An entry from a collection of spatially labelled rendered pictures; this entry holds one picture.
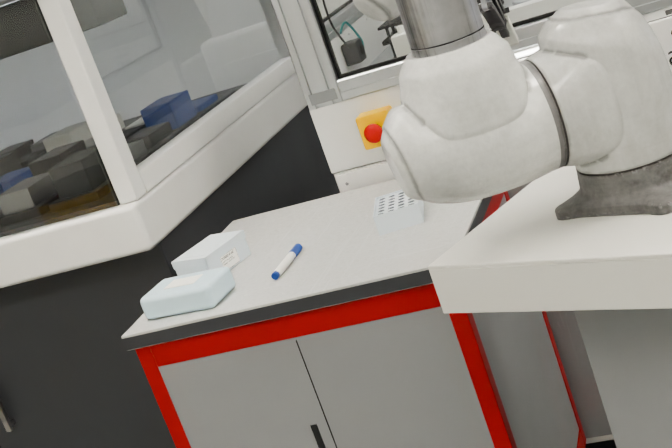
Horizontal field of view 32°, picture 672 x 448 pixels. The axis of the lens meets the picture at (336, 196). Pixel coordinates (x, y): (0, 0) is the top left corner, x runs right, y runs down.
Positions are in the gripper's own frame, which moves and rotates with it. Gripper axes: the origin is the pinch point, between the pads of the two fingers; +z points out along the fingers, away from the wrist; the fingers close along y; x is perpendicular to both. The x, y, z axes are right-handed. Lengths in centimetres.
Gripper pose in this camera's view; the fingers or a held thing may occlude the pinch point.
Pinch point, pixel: (505, 31)
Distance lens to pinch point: 218.5
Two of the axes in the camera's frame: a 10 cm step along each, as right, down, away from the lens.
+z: 4.1, 5.5, 7.2
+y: 0.3, -8.0, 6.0
